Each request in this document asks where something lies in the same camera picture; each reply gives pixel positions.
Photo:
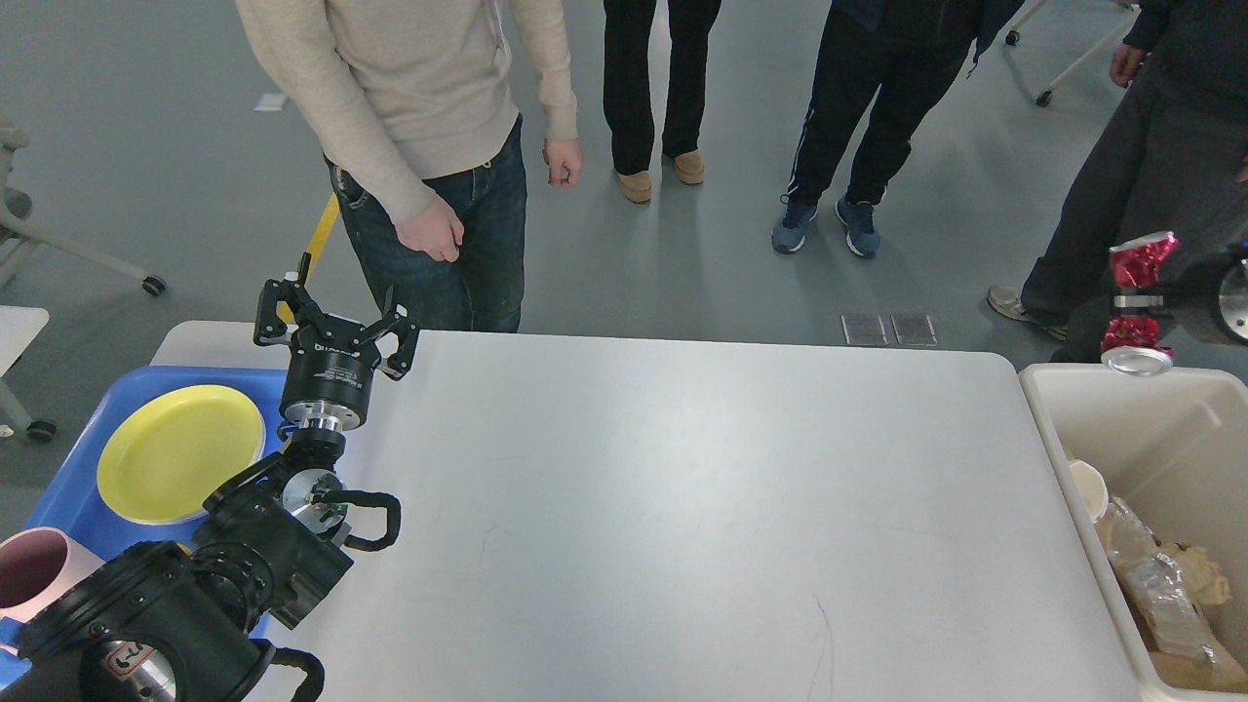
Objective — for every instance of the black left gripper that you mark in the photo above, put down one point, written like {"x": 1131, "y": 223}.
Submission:
{"x": 328, "y": 386}

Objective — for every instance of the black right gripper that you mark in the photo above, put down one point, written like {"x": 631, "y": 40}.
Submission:
{"x": 1209, "y": 299}

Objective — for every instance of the crushed red soda can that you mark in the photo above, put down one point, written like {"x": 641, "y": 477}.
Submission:
{"x": 1131, "y": 343}

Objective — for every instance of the white paper cup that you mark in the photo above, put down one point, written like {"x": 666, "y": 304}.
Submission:
{"x": 1092, "y": 489}

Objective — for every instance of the yellow plastic plate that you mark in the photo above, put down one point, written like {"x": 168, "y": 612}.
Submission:
{"x": 167, "y": 457}

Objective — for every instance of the silver foil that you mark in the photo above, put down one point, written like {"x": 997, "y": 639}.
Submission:
{"x": 1157, "y": 586}

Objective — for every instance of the brown paper ball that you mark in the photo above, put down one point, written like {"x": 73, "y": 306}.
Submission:
{"x": 1203, "y": 578}

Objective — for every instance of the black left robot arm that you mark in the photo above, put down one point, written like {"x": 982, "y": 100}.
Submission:
{"x": 163, "y": 623}

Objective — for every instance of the person in dark grey clothes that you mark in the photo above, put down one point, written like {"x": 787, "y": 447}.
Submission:
{"x": 1171, "y": 158}

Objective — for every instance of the white plastic bin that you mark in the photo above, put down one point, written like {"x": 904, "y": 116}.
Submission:
{"x": 1174, "y": 447}

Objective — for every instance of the person in beige sweater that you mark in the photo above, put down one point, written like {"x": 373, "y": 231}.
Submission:
{"x": 411, "y": 103}

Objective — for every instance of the white office chair right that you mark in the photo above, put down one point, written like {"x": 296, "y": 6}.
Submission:
{"x": 1080, "y": 48}

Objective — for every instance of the white side table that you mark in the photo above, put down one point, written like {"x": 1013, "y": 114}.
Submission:
{"x": 20, "y": 325}

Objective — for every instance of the person in striped track pants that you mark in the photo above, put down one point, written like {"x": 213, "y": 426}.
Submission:
{"x": 885, "y": 64}

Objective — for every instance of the pink ribbed mug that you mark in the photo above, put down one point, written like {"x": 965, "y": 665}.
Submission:
{"x": 39, "y": 565}

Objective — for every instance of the brown paper in bin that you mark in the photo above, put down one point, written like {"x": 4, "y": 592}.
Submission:
{"x": 1185, "y": 673}

